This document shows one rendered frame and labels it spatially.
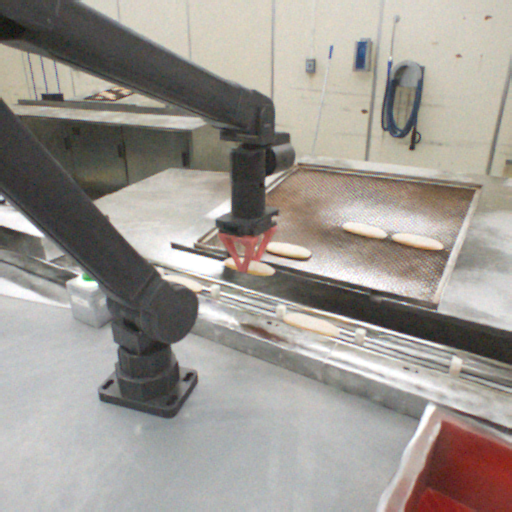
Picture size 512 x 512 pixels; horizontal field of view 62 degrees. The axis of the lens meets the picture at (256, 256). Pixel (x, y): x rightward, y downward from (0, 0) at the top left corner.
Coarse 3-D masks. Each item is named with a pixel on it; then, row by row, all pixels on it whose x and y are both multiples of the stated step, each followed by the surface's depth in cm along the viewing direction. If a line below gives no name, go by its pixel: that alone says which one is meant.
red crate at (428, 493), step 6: (426, 492) 46; (432, 492) 46; (438, 492) 46; (426, 498) 46; (432, 498) 46; (438, 498) 46; (444, 498) 46; (450, 498) 46; (420, 504) 45; (426, 504) 45; (432, 504) 45; (438, 504) 45; (444, 504) 45; (450, 504) 45; (456, 504) 45; (462, 504) 45; (420, 510) 44; (426, 510) 44; (432, 510) 44; (438, 510) 44; (444, 510) 44; (450, 510) 44; (456, 510) 44; (462, 510) 44; (468, 510) 44; (474, 510) 44
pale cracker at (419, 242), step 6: (396, 234) 88; (402, 234) 87; (408, 234) 87; (396, 240) 87; (402, 240) 86; (408, 240) 85; (414, 240) 85; (420, 240) 85; (426, 240) 84; (432, 240) 84; (414, 246) 85; (420, 246) 84; (426, 246) 83; (432, 246) 83; (438, 246) 83
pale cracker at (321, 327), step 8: (288, 320) 72; (296, 320) 71; (304, 320) 71; (312, 320) 71; (320, 320) 71; (304, 328) 70; (312, 328) 69; (320, 328) 69; (328, 328) 69; (336, 328) 69; (328, 336) 68
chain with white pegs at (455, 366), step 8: (160, 272) 86; (216, 288) 79; (216, 296) 80; (280, 312) 73; (360, 336) 66; (360, 344) 67; (408, 360) 64; (456, 360) 60; (456, 368) 59; (456, 376) 60
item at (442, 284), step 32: (288, 192) 112; (320, 192) 110; (384, 192) 107; (416, 192) 105; (480, 192) 100; (320, 224) 96; (320, 256) 85; (352, 256) 84; (416, 256) 82; (448, 256) 81; (352, 288) 75
